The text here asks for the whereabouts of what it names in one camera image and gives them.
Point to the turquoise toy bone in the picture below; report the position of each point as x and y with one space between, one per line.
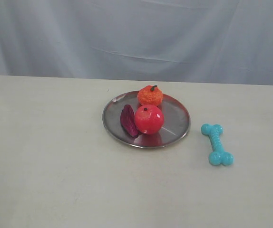
218 156

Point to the purple toy sweet potato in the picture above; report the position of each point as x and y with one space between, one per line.
127 120

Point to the red toy apple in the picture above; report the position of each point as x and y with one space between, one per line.
149 119

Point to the orange toy tangerine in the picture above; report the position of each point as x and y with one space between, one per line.
150 95

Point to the round steel plate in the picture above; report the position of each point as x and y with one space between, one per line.
176 122

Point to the white backdrop cloth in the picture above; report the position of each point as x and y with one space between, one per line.
211 41

